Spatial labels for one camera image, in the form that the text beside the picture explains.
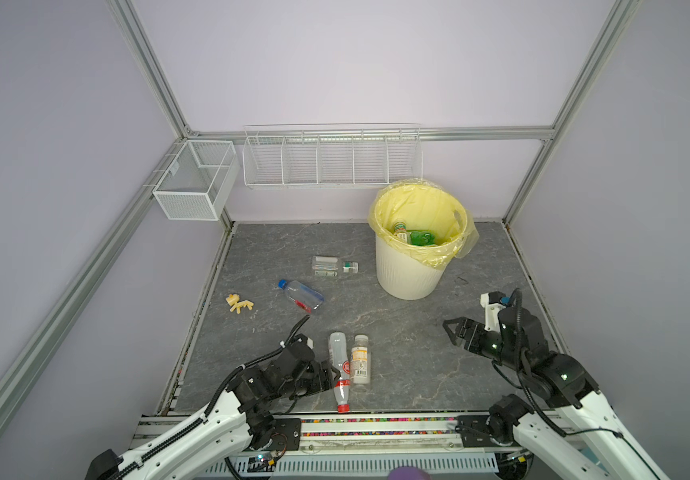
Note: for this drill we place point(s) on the purple object bottom edge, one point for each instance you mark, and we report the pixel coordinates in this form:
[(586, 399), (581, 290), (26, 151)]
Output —
[(408, 473)]

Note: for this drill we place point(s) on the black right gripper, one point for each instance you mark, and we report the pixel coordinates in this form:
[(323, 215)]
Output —
[(475, 329)]

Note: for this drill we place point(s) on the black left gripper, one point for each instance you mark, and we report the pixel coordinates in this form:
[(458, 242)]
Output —
[(318, 385)]

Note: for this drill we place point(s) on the clear bottle far green cap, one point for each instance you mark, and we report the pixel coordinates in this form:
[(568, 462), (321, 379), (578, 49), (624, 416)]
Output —
[(328, 266)]

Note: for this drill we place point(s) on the white ribbed trash bin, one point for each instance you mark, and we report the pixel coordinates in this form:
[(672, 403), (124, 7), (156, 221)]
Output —
[(402, 276)]

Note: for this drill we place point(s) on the white wire shelf basket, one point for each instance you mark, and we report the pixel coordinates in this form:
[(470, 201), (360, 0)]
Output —
[(348, 156)]

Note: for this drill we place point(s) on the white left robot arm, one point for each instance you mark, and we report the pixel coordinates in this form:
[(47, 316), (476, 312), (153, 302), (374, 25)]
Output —
[(237, 417)]

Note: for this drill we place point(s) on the small bottle blue red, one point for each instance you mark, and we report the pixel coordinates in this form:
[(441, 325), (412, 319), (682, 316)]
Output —
[(302, 295)]

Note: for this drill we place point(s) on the white bottle orange label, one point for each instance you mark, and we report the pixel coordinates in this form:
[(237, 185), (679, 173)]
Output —
[(361, 360)]

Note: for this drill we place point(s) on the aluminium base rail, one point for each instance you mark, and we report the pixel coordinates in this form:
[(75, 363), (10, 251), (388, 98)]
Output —
[(360, 446)]

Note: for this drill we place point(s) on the small beige object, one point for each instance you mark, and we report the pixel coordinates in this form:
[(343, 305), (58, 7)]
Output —
[(237, 304)]

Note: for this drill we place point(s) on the clear bottle red cap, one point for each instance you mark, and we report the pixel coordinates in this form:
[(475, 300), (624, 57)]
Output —
[(339, 358)]

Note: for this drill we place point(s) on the clear square bottle green cap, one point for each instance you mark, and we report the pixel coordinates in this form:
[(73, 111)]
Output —
[(401, 232)]

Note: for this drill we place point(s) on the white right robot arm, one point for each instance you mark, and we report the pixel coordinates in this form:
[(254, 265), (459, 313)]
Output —
[(558, 412)]

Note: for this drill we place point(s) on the yellow bin liner bag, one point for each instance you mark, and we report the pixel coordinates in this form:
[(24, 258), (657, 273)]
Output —
[(421, 205)]

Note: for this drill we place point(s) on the white mesh box basket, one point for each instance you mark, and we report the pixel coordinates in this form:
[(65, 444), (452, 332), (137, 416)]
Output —
[(198, 181)]

